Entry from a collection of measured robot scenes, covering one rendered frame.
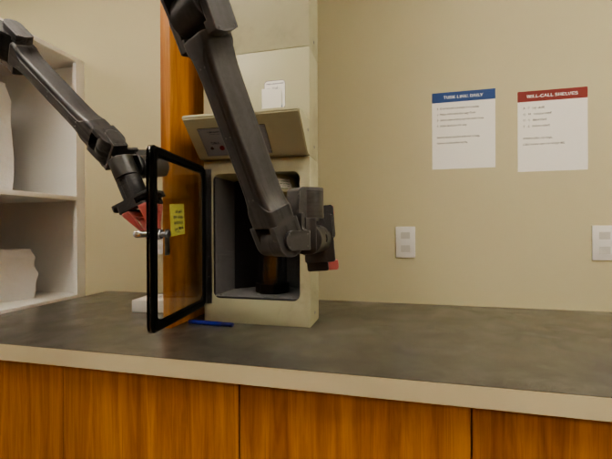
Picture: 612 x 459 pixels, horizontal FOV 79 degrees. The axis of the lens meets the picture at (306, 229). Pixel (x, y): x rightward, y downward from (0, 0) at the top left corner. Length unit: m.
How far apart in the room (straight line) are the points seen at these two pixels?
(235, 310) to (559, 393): 0.77
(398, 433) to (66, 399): 0.76
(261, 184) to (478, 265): 1.00
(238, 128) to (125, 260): 1.32
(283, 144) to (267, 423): 0.66
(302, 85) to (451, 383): 0.80
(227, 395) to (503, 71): 1.34
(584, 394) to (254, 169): 0.64
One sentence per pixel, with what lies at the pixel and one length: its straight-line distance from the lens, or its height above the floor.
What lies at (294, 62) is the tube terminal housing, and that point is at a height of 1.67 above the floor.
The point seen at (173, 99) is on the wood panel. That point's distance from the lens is 1.15.
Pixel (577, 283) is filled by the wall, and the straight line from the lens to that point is 1.55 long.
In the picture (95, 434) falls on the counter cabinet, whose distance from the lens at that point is 1.10.
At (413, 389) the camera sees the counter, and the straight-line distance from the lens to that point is 0.75.
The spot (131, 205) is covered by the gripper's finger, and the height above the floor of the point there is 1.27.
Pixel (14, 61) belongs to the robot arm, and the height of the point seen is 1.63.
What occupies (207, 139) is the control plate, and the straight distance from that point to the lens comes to 1.07.
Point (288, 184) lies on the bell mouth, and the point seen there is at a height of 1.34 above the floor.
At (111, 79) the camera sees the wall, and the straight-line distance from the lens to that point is 2.00.
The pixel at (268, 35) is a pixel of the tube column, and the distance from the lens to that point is 1.18.
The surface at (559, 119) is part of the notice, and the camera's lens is 1.56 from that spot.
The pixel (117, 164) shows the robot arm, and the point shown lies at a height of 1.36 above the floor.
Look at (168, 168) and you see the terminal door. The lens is 0.92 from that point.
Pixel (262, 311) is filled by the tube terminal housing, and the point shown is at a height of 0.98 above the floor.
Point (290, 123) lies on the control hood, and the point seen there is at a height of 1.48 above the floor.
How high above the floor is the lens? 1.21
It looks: level
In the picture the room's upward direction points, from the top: straight up
